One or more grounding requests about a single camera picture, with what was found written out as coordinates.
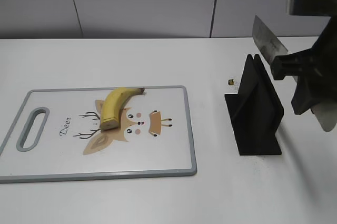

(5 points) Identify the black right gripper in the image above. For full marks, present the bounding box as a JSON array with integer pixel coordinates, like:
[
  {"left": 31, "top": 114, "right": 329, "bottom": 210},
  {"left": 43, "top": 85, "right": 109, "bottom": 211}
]
[{"left": 271, "top": 16, "right": 336, "bottom": 115}]

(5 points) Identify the yellow banana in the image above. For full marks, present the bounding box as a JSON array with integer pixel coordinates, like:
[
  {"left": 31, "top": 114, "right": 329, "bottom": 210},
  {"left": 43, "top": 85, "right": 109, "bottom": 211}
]
[{"left": 100, "top": 87, "right": 145, "bottom": 131}]

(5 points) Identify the black knife stand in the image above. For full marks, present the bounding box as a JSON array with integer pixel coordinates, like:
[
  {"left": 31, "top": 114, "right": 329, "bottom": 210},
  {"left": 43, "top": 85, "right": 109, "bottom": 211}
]
[{"left": 224, "top": 54, "right": 284, "bottom": 155}]

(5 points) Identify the white deer cutting board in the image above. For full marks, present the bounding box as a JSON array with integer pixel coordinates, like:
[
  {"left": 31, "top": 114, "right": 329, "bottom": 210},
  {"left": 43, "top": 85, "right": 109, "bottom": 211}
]
[{"left": 1, "top": 86, "right": 197, "bottom": 183}]

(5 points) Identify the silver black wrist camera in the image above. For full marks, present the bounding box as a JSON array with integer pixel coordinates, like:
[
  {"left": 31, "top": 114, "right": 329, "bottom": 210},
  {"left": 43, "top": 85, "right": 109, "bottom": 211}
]
[{"left": 286, "top": 0, "right": 336, "bottom": 16}]

